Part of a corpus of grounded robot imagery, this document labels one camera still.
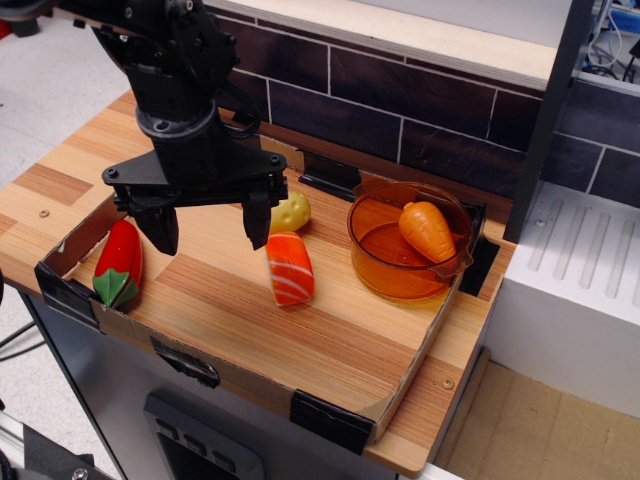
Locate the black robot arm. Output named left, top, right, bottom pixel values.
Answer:
left=52, top=1, right=288, bottom=255

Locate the transparent orange plastic pot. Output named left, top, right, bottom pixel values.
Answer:
left=347, top=179, right=474, bottom=300

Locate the toy salmon sushi piece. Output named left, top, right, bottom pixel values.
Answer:
left=265, top=231, right=315, bottom=307

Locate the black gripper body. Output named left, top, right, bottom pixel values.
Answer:
left=102, top=100, right=288, bottom=209

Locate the dark grey vertical post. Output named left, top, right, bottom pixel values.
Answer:
left=503, top=1, right=596, bottom=243

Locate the orange toy carrot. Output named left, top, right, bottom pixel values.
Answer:
left=398, top=201, right=456, bottom=264

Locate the white toy sink drainboard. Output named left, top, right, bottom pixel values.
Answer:
left=485, top=183, right=639, bottom=417

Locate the grey toy oven panel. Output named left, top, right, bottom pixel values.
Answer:
left=144, top=395, right=266, bottom=479

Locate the red toy chili pepper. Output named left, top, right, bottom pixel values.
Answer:
left=92, top=220, right=143, bottom=309

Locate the cardboard fence with black tape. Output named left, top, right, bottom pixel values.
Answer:
left=36, top=170, right=510, bottom=474

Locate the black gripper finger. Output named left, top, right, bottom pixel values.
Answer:
left=242, top=190, right=271, bottom=250
left=131, top=207, right=179, bottom=256

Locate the black cable on floor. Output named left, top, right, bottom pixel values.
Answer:
left=0, top=320, right=46, bottom=362

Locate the yellow toy potato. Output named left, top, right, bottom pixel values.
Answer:
left=269, top=191, right=311, bottom=234

